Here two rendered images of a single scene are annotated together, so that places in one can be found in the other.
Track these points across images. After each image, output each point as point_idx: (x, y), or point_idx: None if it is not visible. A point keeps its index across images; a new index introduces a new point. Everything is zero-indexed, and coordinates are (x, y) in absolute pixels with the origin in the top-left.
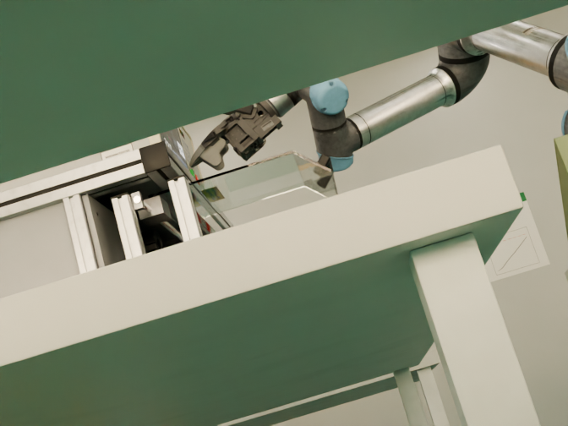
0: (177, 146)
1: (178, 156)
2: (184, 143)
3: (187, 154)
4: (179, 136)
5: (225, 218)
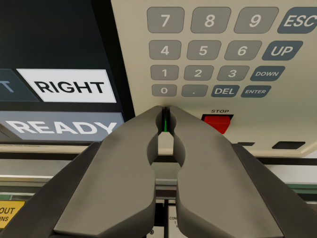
0: (8, 91)
1: (13, 114)
2: (229, 18)
3: (200, 70)
4: (108, 19)
5: (295, 186)
